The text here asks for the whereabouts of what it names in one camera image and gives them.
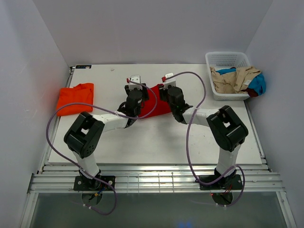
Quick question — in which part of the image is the beige t shirt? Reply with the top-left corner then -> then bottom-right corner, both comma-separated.
209,66 -> 262,94

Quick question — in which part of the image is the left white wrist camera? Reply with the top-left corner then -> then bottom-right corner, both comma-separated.
126,75 -> 142,91

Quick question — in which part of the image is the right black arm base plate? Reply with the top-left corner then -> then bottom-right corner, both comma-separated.
195,174 -> 244,190

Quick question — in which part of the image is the blue t shirt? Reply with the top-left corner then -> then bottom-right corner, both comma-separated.
217,68 -> 266,95

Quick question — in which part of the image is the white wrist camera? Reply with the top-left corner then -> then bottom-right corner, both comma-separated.
161,73 -> 176,90
126,75 -> 142,91

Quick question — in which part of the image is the orange t shirt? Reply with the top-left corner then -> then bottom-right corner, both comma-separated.
56,83 -> 94,116

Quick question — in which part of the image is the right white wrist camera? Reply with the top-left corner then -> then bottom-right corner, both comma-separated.
161,73 -> 176,90

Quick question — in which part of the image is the blue label sticker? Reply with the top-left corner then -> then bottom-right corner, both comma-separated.
75,65 -> 92,69

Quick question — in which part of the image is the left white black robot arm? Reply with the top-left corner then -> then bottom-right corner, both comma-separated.
64,83 -> 149,191

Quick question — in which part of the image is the white plastic laundry basket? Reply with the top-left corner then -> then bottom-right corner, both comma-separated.
205,51 -> 251,101

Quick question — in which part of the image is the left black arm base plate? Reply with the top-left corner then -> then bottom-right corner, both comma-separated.
73,175 -> 116,191

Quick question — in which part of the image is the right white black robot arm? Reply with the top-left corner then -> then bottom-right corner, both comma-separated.
159,85 -> 248,190

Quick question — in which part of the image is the dark red t shirt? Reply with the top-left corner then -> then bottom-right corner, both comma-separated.
246,88 -> 259,97

